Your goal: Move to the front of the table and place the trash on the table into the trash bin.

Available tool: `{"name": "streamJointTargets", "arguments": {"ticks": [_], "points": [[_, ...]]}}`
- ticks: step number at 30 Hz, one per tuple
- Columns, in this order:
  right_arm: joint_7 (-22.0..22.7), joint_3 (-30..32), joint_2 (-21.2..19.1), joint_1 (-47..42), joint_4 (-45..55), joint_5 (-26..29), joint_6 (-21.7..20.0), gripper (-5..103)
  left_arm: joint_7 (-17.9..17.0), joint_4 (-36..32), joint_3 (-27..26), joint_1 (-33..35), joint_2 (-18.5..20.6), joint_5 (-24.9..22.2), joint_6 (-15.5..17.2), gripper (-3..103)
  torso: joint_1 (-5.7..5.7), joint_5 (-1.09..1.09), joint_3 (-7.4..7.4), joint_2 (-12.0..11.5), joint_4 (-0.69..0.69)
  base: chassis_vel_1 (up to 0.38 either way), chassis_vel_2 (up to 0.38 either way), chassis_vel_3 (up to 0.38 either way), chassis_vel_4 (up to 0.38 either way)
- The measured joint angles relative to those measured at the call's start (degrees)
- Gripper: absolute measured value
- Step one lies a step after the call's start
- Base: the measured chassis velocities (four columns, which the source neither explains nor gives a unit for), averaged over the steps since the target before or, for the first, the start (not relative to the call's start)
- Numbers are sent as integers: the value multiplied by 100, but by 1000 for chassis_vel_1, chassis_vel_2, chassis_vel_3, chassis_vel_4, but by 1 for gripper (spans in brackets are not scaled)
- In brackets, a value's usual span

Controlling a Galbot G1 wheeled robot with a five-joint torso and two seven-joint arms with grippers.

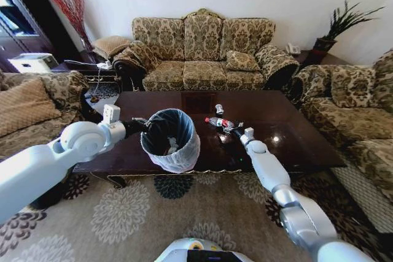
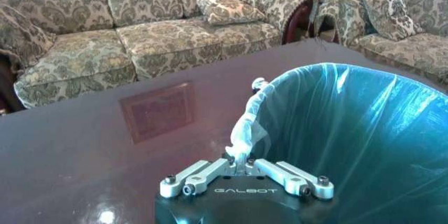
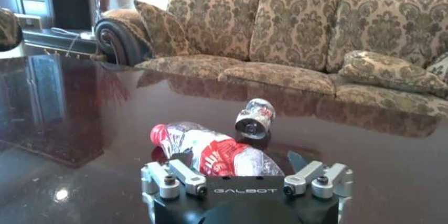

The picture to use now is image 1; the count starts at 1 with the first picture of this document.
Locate plastic cola bottle red label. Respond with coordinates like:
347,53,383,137
204,116,239,131

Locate trash bin with white bag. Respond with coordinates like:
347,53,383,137
140,108,201,174

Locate crumpled white paper trash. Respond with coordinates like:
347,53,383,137
166,137,181,153

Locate dark wooden coffee table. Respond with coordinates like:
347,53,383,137
72,90,348,189

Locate floral three-seat sofa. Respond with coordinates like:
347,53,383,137
112,8,300,93

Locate small floral sofa cushion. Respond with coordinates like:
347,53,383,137
225,50,262,72

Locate dark low corner table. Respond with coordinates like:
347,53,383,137
57,56,118,76

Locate floral armchair with beige cushion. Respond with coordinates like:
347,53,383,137
0,69,90,162

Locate floral patterned rug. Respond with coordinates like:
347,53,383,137
0,169,381,262

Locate white desk telephone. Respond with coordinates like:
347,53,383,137
285,42,302,55

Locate dark wooden side table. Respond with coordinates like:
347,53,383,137
295,48,327,67

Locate beige textured cushion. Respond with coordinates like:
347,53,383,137
0,78,63,139

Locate square floral cushion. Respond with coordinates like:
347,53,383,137
329,66,377,109

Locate green potted plant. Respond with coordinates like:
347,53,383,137
313,0,386,52

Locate white box appliance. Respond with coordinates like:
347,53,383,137
7,53,60,74

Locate floral sofa with square cushion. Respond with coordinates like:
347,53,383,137
289,48,393,234

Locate white robot front shell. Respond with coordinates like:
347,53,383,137
154,237,256,262

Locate red branches in vase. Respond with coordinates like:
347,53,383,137
45,0,95,53

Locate dark glass-door cabinet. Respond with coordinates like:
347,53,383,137
0,0,73,73

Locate white power cable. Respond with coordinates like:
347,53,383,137
63,58,104,98

